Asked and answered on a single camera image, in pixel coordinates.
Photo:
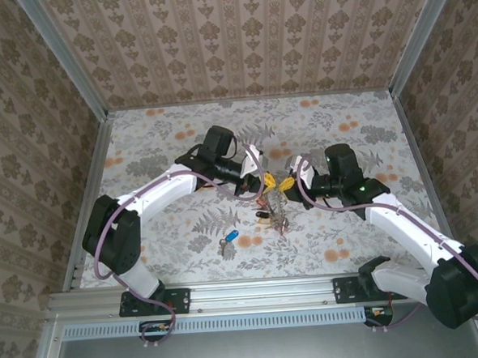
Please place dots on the key with blue tag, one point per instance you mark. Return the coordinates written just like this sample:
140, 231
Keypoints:
231, 236

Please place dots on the aluminium back rail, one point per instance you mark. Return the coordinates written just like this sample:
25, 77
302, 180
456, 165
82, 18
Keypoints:
250, 100

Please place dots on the aluminium corner post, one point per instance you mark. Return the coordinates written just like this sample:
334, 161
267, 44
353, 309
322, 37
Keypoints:
425, 33
65, 60

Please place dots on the large metal keyring with keys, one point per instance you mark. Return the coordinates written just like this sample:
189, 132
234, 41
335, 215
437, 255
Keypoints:
261, 214

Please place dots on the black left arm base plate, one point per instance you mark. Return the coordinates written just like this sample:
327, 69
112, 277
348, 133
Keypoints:
181, 300

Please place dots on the aluminium mounting rail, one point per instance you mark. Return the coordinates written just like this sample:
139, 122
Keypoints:
262, 293

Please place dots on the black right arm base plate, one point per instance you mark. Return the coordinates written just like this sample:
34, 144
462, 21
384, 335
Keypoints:
345, 290

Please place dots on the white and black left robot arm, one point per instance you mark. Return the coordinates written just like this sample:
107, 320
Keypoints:
158, 192

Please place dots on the aluminium side rail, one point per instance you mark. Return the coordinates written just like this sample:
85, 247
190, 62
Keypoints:
96, 175
416, 152

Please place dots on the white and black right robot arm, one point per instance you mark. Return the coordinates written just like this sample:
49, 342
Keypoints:
408, 221

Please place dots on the black connector board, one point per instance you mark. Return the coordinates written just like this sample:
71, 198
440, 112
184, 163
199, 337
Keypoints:
151, 330
379, 314

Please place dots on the grey metal panel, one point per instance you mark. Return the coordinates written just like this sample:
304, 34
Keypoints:
266, 352

